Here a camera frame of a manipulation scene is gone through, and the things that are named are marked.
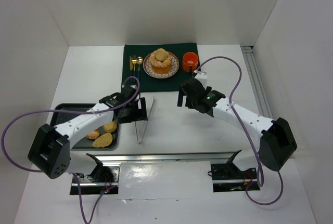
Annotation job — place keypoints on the aluminium corner frame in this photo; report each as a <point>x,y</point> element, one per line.
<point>256,82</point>

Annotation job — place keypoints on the large round twisted bread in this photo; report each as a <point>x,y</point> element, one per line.
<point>160,67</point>

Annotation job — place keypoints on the gold spoon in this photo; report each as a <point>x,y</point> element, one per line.
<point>139,62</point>

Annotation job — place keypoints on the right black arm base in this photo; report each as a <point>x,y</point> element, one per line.
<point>227,177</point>

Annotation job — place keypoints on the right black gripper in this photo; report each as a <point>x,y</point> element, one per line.
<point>182,99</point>

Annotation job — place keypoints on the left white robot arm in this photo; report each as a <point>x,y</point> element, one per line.
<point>50,150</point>

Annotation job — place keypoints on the gold knife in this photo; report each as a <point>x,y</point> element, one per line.
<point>131,66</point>

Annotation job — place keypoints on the small round bun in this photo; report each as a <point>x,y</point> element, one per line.
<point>161,54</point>

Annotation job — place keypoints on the dark green placemat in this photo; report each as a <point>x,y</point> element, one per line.
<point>149,84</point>

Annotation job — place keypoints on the striped long bread roll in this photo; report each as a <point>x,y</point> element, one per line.
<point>110,127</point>

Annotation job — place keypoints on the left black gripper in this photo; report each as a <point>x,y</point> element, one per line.
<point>142,108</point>

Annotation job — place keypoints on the metal tongs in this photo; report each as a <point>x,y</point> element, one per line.
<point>141,126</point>

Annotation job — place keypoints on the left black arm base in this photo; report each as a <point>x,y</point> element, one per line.
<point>94,177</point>

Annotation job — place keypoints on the floral patterned plate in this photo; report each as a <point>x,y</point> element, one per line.
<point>175,65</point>

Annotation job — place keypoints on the gold fork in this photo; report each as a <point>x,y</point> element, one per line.
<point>134,62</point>

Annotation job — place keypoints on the orange mug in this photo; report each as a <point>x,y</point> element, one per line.
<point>190,62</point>

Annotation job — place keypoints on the oval glazed bread roll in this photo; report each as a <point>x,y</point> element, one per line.
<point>93,135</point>

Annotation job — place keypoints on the aluminium rail bar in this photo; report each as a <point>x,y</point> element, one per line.
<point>169,157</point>

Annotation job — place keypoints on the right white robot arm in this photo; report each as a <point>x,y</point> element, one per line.
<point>274,142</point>

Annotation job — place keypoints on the flat seeded bread slice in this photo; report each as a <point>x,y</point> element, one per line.
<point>103,141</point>

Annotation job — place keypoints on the black baking tray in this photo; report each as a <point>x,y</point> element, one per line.
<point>84,143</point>

